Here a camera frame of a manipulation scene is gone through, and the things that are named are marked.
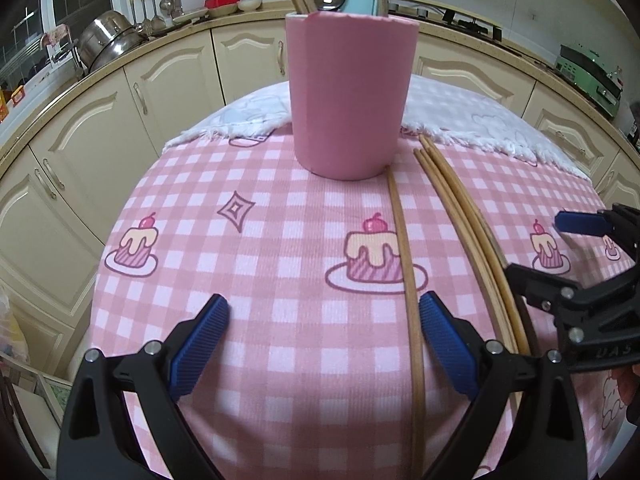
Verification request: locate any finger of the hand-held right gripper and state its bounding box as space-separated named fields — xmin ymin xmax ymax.
xmin=554 ymin=203 xmax=640 ymax=261
xmin=504 ymin=262 xmax=586 ymax=312

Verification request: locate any stainless steel pot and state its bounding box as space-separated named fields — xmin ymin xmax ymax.
xmin=76 ymin=9 xmax=152 ymax=74

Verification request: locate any chrome faucet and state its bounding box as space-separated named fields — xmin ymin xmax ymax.
xmin=42 ymin=25 xmax=85 ymax=80

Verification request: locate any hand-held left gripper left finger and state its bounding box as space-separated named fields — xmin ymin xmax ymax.
xmin=57 ymin=293 xmax=231 ymax=480

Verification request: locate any black glass gas stove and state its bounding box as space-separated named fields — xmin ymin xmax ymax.
xmin=387 ymin=0 xmax=504 ymax=42

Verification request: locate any pink cup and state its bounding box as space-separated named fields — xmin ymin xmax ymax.
xmin=284 ymin=10 xmax=419 ymax=181

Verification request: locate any barred kitchen window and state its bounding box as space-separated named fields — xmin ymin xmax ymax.
xmin=0 ymin=0 xmax=112 ymax=88

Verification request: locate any white fringed towel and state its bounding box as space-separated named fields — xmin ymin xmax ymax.
xmin=162 ymin=74 xmax=595 ymax=182

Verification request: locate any green multi cooker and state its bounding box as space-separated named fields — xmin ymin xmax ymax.
xmin=553 ymin=43 xmax=626 ymax=119

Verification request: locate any pink cloth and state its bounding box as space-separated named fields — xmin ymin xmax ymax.
xmin=42 ymin=24 xmax=71 ymax=49

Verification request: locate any white low stand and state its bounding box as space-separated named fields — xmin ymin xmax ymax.
xmin=0 ymin=349 xmax=77 ymax=480

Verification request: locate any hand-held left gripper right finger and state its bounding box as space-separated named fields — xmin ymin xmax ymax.
xmin=418 ymin=291 xmax=601 ymax=480

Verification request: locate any pink checkered tablecloth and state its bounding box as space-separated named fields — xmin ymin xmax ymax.
xmin=89 ymin=127 xmax=640 ymax=480

